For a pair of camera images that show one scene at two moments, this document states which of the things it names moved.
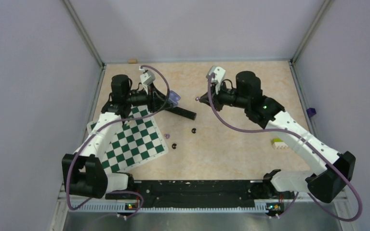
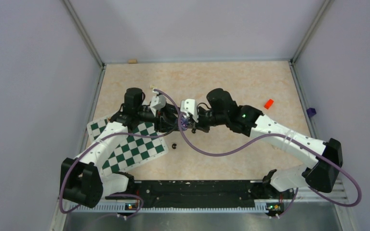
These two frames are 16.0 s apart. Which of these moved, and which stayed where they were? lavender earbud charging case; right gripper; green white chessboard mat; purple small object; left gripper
Moved: left gripper; right gripper; lavender earbud charging case
Stayed: purple small object; green white chessboard mat
